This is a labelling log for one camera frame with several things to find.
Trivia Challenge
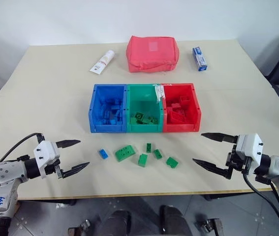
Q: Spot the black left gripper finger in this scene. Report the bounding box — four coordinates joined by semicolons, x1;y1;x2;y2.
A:
62;161;91;178
56;139;82;149

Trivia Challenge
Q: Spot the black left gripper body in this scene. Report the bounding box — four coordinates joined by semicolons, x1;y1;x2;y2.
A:
44;159;65;179

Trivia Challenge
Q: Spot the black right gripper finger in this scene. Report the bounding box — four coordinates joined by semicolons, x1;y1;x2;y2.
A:
192;158;234;180
200;132;239;144

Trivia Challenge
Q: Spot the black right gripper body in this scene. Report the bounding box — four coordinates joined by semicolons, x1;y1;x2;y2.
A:
225;145;252;175

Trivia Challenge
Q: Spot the black table foot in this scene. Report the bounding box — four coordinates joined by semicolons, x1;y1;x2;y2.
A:
202;193;229;202
52;198;78;207

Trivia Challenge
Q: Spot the blue plastic storage bin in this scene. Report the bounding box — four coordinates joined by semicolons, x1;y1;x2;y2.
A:
88;84;128;134

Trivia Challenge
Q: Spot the red plastic storage bin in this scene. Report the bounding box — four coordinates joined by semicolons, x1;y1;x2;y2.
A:
162;83;202;133

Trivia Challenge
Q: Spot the large curved green brick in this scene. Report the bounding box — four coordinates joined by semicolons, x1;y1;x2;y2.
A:
114;144;136;163

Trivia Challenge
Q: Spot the dark rounded shape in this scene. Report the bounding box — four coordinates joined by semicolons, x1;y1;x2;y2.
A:
99;209;133;236
158;205;193;236

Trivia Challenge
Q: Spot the white tape strip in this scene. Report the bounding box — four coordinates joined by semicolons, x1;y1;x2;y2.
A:
153;84;166;103

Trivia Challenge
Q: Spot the green plastic storage bin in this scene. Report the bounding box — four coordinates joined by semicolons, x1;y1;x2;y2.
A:
126;84;165;133

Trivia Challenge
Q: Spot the blue white small carton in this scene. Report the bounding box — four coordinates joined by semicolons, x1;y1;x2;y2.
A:
192;46;209;72

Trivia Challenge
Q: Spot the white cream tube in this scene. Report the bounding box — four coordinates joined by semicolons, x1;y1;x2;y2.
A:
89;50;116;75

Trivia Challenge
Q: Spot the pink fabric pouch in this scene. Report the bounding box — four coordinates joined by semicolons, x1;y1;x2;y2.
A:
125;34;182;73

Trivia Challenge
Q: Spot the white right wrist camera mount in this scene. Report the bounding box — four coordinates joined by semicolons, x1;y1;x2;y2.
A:
235;133;266;165

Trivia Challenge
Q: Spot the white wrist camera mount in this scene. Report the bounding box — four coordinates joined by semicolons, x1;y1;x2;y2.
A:
235;133;266;165
33;140;61;179

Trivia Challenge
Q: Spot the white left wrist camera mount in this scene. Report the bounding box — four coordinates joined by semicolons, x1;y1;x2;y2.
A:
33;140;61;179

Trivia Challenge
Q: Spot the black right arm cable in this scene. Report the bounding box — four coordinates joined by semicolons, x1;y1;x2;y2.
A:
242;171;279;236

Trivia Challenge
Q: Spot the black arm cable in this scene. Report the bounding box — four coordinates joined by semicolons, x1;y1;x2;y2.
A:
0;133;44;163
242;171;279;236

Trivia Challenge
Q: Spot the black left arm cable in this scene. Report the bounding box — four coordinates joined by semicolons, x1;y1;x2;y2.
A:
0;133;44;163

